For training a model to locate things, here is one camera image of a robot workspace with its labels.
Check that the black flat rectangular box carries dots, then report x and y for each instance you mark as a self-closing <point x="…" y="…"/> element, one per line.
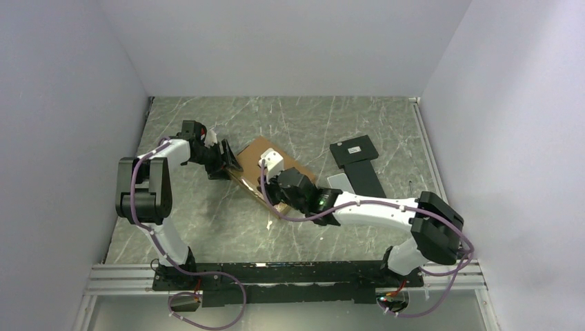
<point x="364" y="179"/>

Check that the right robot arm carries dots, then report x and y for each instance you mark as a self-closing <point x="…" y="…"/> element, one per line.
<point x="433" y="226"/>

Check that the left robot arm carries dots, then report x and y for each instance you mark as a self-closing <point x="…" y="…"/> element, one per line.
<point x="144" y="189"/>

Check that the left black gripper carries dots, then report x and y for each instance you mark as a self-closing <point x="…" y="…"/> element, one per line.
<point x="216" y="171"/>

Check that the white rounded power bank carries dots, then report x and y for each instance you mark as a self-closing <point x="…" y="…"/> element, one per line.
<point x="340" y="182"/>

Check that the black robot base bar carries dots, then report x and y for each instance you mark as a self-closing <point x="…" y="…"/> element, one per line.
<point x="223" y="284"/>

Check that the aluminium frame rail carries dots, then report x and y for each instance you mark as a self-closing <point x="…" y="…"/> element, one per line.
<point x="224" y="224"/>

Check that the brown cardboard express box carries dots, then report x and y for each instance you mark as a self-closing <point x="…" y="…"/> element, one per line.
<point x="248" y="159"/>

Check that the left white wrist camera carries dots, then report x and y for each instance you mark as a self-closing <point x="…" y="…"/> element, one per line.
<point x="209" y="138"/>

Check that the black square box with label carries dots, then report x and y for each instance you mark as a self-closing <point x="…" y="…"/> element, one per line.
<point x="353" y="150"/>

